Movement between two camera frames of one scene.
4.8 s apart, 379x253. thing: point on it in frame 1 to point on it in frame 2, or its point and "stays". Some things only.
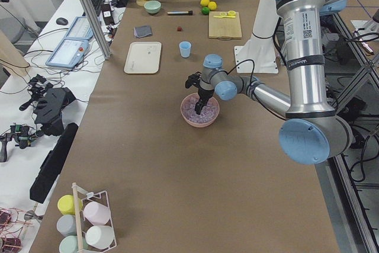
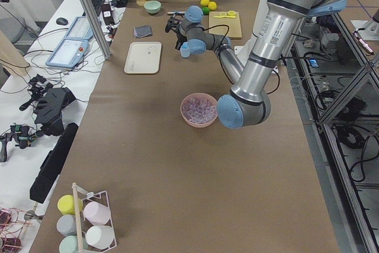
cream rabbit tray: [143, 57] stays
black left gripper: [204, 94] to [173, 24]
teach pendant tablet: [68, 53] stays
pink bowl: [209, 114] stays
